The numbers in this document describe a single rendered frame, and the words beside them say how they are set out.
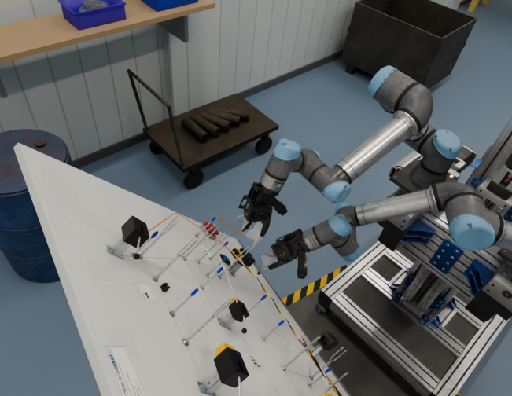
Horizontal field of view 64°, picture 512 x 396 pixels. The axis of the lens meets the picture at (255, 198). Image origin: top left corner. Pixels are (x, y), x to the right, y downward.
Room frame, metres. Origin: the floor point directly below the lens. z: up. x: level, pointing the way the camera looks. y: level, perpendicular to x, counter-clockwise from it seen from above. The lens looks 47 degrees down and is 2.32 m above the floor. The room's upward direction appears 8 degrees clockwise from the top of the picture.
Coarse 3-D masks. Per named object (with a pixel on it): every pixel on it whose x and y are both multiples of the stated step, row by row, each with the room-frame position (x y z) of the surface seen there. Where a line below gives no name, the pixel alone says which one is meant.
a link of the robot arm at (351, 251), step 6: (354, 228) 0.96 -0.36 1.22; (348, 234) 0.90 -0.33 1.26; (354, 234) 0.93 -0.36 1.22; (348, 240) 0.88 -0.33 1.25; (354, 240) 0.90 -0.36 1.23; (342, 246) 0.86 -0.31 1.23; (348, 246) 0.87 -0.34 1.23; (354, 246) 0.88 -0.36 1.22; (342, 252) 0.86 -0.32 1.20; (348, 252) 0.86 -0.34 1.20; (354, 252) 0.86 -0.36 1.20; (360, 252) 0.88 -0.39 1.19; (348, 258) 0.86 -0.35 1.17; (354, 258) 0.86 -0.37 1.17
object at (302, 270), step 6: (300, 252) 0.85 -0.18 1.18; (306, 252) 0.87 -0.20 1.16; (300, 258) 0.84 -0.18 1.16; (306, 258) 0.86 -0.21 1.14; (300, 264) 0.83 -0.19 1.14; (306, 264) 0.85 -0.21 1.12; (300, 270) 0.82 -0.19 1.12; (306, 270) 0.82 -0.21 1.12; (300, 276) 0.80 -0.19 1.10; (306, 276) 0.81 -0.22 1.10
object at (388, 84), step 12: (384, 72) 1.24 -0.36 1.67; (396, 72) 1.24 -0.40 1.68; (372, 84) 1.23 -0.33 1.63; (384, 84) 1.21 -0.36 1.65; (396, 84) 1.19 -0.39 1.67; (408, 84) 1.18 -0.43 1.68; (372, 96) 1.23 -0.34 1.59; (384, 96) 1.19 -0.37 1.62; (396, 96) 1.16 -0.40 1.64; (384, 108) 1.23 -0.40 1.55; (396, 108) 1.15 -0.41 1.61; (420, 132) 1.36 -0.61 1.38; (408, 144) 1.39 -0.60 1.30
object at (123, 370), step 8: (112, 352) 0.26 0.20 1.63; (120, 352) 0.27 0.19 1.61; (112, 360) 0.25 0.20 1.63; (120, 360) 0.25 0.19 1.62; (128, 360) 0.26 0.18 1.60; (112, 368) 0.23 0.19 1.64; (120, 368) 0.24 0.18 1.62; (128, 368) 0.24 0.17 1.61; (120, 376) 0.22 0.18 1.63; (128, 376) 0.23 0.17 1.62; (136, 376) 0.23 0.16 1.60; (120, 384) 0.21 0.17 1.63; (128, 384) 0.21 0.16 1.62; (136, 384) 0.22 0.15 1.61; (128, 392) 0.20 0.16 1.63; (136, 392) 0.21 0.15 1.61; (144, 392) 0.21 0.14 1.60
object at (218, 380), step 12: (228, 348) 0.33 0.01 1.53; (216, 360) 0.31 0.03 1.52; (228, 360) 0.31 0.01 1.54; (240, 360) 0.32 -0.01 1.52; (216, 372) 0.29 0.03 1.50; (228, 372) 0.28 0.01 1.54; (240, 372) 0.29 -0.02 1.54; (204, 384) 0.28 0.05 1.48; (216, 384) 0.28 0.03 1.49; (228, 384) 0.27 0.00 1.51; (240, 384) 0.27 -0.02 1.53
